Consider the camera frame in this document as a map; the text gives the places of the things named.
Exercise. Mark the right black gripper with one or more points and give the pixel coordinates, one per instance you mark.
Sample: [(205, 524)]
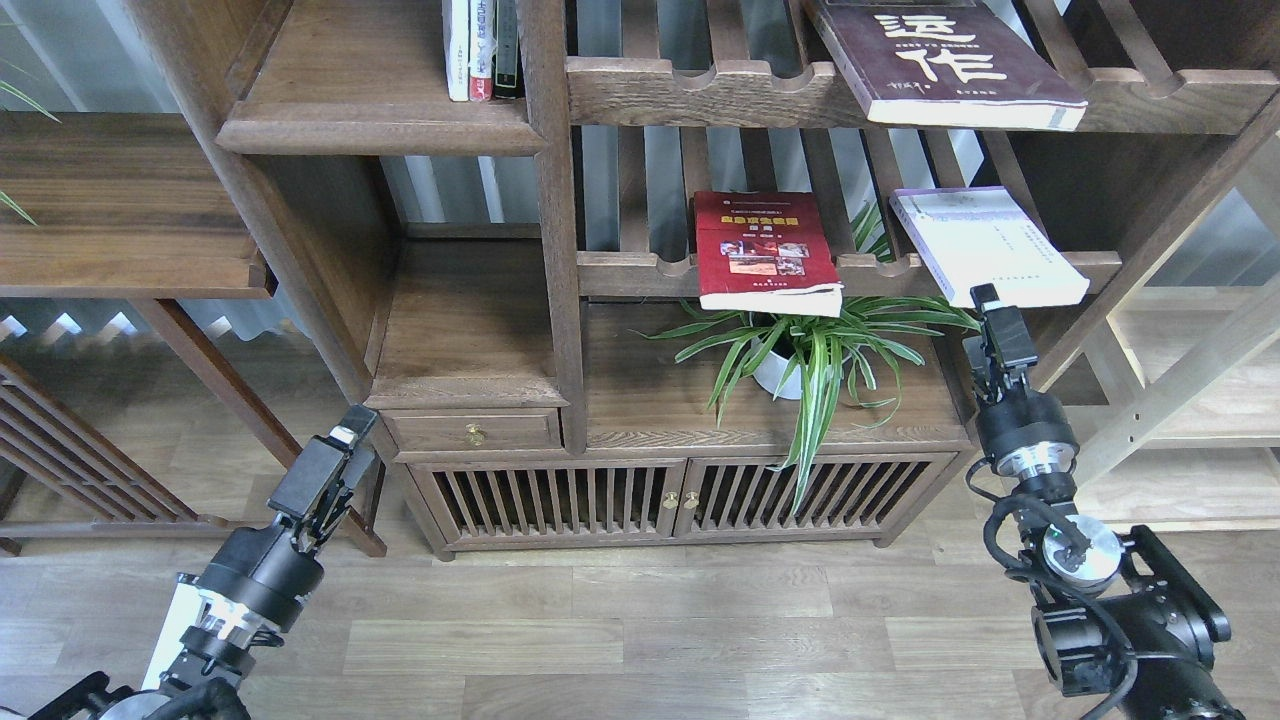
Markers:
[(1025, 433)]

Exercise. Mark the black upright book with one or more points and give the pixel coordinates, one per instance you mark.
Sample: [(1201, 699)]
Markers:
[(508, 76)]

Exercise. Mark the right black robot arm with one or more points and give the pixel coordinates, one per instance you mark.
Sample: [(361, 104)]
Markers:
[(1116, 615)]

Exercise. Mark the red white upright book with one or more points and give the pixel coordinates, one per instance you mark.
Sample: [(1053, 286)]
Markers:
[(483, 43)]

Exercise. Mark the white plant pot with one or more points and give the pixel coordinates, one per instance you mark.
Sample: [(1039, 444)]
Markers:
[(770, 373)]

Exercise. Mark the white lavender book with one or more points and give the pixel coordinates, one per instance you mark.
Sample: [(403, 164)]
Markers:
[(980, 236)]

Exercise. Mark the white table leg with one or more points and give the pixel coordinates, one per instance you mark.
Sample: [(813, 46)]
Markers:
[(185, 609)]

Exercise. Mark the brass drawer knob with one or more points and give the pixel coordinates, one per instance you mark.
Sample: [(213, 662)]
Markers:
[(475, 434)]

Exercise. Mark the dark maroon book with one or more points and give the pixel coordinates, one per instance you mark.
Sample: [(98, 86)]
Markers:
[(948, 64)]

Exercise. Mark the green spider plant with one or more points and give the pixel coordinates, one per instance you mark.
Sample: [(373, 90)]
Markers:
[(854, 359)]

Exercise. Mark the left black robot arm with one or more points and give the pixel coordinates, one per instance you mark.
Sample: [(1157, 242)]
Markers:
[(202, 683)]

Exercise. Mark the dark wooden bookshelf cabinet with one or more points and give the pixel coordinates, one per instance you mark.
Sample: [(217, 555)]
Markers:
[(500, 263)]

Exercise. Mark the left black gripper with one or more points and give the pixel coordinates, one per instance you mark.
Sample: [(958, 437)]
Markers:
[(263, 568)]

